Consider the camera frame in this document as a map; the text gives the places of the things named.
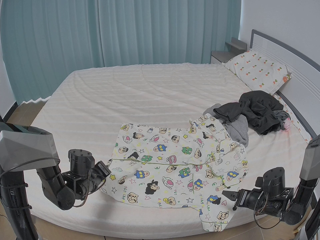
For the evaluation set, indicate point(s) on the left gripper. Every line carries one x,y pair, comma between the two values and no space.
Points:
102,169

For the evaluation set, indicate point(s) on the white printed pyjama top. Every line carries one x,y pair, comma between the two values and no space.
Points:
170,164

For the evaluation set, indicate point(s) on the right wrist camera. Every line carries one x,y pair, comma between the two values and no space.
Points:
259,184

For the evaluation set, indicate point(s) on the bed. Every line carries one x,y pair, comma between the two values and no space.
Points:
150,96

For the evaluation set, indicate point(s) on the grey bedside table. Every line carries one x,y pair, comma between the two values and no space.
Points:
222,56

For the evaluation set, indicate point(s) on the black garment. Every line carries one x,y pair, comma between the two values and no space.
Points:
260,109

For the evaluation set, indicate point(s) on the pink garment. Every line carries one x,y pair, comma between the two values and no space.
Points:
287,123

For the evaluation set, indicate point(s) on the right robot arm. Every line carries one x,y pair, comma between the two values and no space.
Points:
300,204

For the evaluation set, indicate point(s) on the dark grey garment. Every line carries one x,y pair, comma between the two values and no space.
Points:
281,115

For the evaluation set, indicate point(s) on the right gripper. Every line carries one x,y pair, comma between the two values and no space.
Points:
246,197

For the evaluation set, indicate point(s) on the white printed pillow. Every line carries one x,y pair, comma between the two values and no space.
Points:
257,69

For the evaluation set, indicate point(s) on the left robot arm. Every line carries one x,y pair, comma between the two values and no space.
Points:
55,184

